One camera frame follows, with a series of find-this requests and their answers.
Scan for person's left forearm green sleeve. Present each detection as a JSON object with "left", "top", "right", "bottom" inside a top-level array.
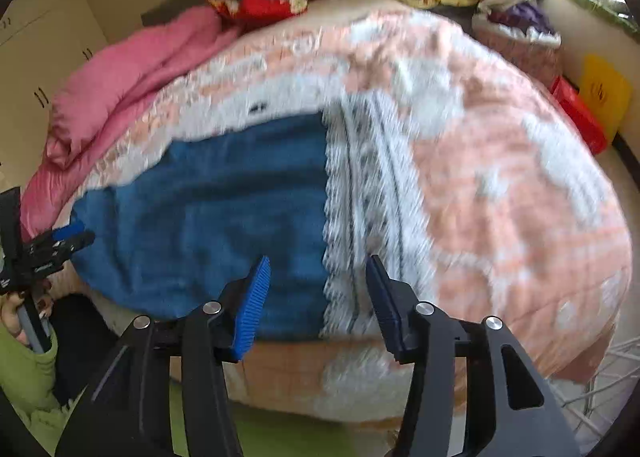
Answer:
[{"left": 0, "top": 324, "right": 62, "bottom": 455}]

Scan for yellow board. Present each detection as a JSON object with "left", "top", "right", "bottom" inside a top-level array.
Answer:
[{"left": 577, "top": 54, "right": 634, "bottom": 144}]

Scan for red box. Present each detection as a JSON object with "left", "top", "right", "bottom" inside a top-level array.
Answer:
[{"left": 550, "top": 76, "right": 609, "bottom": 154}]

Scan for cream wardrobe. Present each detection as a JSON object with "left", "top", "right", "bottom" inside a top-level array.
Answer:
[{"left": 0, "top": 0, "right": 109, "bottom": 188}]

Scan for purple cloth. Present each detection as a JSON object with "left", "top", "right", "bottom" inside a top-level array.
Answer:
[{"left": 487, "top": 0, "right": 557, "bottom": 38}]

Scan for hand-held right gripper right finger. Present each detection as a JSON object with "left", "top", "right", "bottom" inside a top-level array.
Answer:
[{"left": 365, "top": 254, "right": 582, "bottom": 457}]

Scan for red floral cloth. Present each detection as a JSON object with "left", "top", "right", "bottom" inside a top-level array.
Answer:
[{"left": 207, "top": 0, "right": 309, "bottom": 24}]

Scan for green cloth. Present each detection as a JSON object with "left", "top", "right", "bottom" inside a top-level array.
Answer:
[{"left": 169, "top": 382, "right": 402, "bottom": 457}]

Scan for white wire rack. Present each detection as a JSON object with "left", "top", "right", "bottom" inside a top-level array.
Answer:
[{"left": 550, "top": 337, "right": 627, "bottom": 449}]

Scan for pink quilt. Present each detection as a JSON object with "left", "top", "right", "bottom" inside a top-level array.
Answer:
[{"left": 20, "top": 4, "right": 242, "bottom": 239}]

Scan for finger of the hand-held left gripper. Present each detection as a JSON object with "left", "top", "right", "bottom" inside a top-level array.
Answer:
[
  {"left": 51, "top": 221, "right": 87, "bottom": 244},
  {"left": 50, "top": 231, "right": 96, "bottom": 265}
]

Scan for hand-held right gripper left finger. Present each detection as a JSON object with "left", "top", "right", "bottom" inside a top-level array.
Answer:
[{"left": 55, "top": 256, "right": 272, "bottom": 457}]

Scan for blue denim pants lace cuffs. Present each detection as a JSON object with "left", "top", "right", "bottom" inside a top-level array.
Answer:
[{"left": 72, "top": 91, "right": 437, "bottom": 344}]

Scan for person's left hand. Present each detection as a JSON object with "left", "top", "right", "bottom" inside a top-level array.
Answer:
[{"left": 0, "top": 281, "right": 54, "bottom": 340}]

